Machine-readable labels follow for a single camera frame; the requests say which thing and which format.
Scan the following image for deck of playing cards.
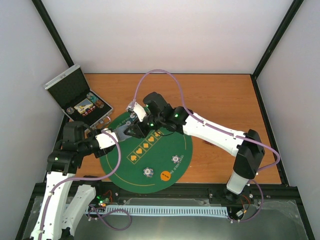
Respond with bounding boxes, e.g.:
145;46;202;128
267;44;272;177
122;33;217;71
114;124;131;143

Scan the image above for aluminium poker case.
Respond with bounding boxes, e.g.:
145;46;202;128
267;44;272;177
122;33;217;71
44;64;114;127

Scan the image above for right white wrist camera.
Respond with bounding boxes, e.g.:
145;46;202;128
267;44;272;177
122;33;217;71
126;100;147;122

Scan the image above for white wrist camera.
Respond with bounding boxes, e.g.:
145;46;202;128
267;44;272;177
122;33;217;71
95;128;119;149
126;100;147;122

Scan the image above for orange big blind button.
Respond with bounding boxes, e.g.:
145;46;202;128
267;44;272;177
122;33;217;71
160;170;171;182

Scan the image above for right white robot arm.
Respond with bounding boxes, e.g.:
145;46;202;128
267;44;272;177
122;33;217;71
124;92;265;196

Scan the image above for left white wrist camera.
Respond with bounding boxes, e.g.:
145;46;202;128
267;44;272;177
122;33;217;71
95;128;119;149

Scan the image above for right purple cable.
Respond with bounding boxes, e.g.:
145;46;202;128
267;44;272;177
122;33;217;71
133;69;281;223

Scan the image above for boxed card deck in case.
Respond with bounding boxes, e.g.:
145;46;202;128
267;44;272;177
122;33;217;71
74;98;94;114

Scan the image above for black triangular card piece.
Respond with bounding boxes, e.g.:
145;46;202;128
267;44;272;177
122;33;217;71
202;140;215;146

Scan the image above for red dice row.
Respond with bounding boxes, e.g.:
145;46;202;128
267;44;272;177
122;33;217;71
81;106;96;117

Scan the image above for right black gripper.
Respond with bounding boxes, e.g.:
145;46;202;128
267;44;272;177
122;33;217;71
124;114;163;139

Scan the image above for poker chips in case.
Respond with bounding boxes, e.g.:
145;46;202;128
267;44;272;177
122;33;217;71
86;92;104;109

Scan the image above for light blue slotted cable duct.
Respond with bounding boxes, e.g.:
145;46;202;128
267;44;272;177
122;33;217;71
97;205;229;218

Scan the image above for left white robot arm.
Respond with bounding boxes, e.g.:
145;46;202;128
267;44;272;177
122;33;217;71
29;121;119;240

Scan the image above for round green poker mat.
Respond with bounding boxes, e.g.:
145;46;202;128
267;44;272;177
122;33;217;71
99;128;193;194

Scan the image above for white blue chip stack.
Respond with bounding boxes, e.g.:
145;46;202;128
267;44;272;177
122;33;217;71
143;167;154;178
171;155;181;164

